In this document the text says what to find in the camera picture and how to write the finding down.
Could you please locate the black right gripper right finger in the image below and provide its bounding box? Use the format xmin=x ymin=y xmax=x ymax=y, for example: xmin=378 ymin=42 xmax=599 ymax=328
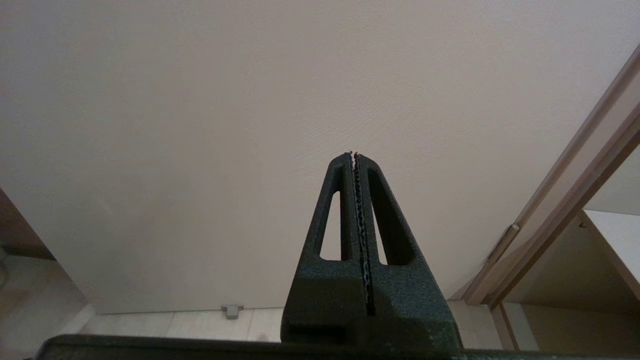
xmin=354 ymin=152 xmax=463 ymax=351

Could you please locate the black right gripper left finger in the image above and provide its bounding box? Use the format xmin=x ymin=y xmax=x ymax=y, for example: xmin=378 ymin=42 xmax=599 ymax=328
xmin=281 ymin=152 xmax=371 ymax=346

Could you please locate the white room door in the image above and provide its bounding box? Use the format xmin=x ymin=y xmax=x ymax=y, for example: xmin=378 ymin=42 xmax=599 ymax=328
xmin=0 ymin=0 xmax=640 ymax=316

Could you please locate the white shelf board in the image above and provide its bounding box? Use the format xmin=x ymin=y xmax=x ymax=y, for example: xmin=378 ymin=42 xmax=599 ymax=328
xmin=580 ymin=210 xmax=640 ymax=301

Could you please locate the brown door frame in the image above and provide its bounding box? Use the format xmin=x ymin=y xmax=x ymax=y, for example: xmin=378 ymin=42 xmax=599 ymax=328
xmin=462 ymin=45 xmax=640 ymax=308

